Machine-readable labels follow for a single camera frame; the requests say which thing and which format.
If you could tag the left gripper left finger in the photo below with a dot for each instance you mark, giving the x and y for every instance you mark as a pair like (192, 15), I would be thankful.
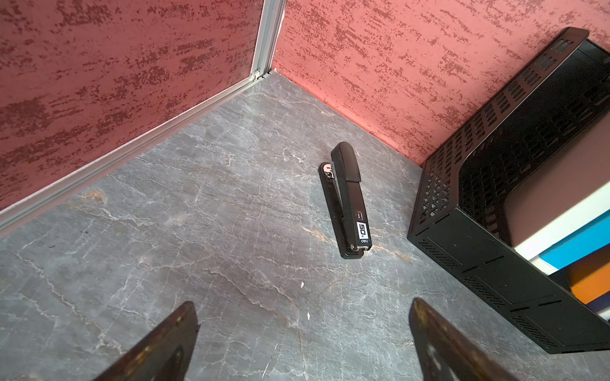
(165, 353)

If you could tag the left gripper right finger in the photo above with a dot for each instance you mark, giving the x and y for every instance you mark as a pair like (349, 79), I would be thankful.
(444, 352)

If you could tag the black file organizer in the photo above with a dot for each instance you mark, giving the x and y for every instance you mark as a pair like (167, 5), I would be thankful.
(459, 217)

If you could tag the orange book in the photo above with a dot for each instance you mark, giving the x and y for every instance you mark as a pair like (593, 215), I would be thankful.
(592, 286)

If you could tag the blue folder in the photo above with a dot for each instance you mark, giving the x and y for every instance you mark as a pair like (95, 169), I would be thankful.
(601, 306)

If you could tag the teal book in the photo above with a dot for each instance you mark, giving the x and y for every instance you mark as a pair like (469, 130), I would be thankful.
(586, 240)

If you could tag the black stapler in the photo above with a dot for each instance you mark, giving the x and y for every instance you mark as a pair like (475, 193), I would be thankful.
(341, 184)

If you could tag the left aluminium corner post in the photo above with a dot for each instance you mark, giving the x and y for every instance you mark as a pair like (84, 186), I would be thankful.
(269, 29)

